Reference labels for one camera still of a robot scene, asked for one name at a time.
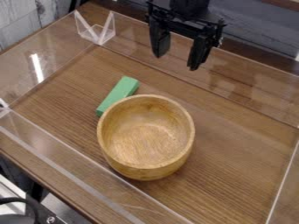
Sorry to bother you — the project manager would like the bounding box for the clear acrylic tray enclosure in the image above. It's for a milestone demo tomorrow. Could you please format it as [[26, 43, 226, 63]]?
[[0, 10, 299, 224]]

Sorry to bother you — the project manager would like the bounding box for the black cable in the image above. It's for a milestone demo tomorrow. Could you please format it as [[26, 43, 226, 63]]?
[[0, 197, 41, 224]]

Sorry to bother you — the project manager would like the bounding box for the black metal table frame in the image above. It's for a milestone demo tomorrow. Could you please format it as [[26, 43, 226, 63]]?
[[0, 156, 91, 224]]

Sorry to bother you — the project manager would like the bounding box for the green rectangular block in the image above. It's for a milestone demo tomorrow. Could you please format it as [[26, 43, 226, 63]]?
[[95, 76, 138, 116]]

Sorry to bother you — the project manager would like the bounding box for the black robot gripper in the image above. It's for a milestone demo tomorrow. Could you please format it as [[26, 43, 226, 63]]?
[[145, 0, 226, 71]]

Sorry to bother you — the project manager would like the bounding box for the brown wooden bowl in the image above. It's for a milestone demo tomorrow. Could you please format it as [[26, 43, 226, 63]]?
[[97, 94, 194, 181]]

